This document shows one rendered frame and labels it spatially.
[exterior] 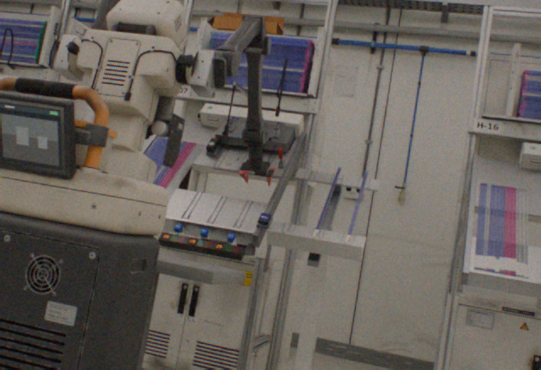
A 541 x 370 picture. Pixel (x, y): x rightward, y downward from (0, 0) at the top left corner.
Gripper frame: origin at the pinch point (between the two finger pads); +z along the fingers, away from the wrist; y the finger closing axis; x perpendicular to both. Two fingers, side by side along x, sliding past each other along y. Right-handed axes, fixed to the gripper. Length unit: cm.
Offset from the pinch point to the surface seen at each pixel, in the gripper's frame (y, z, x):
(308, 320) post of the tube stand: -32, 27, 43
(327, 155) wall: 5, 98, -150
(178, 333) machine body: 27, 56, 42
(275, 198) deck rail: -9.9, 0.5, 7.2
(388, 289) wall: -49, 155, -92
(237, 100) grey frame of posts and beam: 25, -8, -47
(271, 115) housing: 6.3, -6.2, -41.1
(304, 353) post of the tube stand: -33, 36, 52
